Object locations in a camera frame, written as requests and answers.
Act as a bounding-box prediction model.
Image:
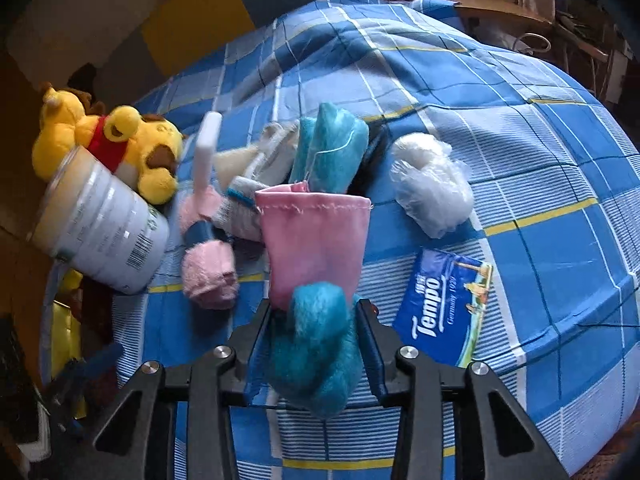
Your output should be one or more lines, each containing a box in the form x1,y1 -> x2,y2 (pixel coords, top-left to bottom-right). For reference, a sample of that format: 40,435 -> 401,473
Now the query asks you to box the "white crumpled plastic bag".
389,132 -> 475,238

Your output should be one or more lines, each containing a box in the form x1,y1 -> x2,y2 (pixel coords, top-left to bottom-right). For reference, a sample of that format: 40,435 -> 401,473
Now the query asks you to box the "white foam bar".
194,111 -> 223,201

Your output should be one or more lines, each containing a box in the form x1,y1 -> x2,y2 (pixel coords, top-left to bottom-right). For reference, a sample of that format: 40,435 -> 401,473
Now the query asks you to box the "blue tissue packet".
392,246 -> 495,368

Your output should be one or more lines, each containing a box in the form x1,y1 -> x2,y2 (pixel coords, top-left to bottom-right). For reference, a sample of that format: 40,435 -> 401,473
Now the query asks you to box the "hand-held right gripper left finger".
65,300 -> 276,480

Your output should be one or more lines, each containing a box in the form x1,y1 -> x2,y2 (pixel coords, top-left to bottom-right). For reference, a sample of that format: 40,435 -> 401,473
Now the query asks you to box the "pink cloth pouch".
254,183 -> 373,311

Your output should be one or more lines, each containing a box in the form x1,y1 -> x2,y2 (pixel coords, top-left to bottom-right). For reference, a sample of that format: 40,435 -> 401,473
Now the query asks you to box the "white cable loop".
510,32 -> 552,54

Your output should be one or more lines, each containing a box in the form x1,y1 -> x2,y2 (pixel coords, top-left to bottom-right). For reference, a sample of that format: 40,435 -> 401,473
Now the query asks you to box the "beige sock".
212,147 -> 261,181

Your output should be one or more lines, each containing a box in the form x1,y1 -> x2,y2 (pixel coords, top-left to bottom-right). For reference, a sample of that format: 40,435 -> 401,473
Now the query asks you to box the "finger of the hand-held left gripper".
47,341 -> 125,411

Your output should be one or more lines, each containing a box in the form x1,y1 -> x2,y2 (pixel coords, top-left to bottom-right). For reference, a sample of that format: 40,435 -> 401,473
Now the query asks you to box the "pink fluffy sock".
177,187 -> 239,311

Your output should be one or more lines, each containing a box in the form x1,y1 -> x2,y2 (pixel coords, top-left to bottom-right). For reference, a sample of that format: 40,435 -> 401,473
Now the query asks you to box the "blue plaid bedsheet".
112,0 -> 640,480

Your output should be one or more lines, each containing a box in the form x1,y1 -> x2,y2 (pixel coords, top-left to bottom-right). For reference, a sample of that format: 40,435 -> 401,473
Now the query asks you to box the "yellow bear plush toy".
31,82 -> 186,206

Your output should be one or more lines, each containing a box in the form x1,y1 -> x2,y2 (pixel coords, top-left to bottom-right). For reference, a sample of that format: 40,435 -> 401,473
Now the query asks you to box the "teal fuzzy cloth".
267,102 -> 371,420

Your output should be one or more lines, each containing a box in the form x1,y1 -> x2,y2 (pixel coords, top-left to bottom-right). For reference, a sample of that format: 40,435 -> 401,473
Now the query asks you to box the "grey sock with blue stripe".
210,120 -> 301,243

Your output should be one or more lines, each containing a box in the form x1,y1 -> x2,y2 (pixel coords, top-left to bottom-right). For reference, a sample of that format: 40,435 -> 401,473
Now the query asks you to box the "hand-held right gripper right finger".
355,299 -> 571,480

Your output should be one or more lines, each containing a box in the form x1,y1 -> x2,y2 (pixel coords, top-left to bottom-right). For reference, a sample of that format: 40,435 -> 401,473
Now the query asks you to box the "white tin can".
27,147 -> 171,296

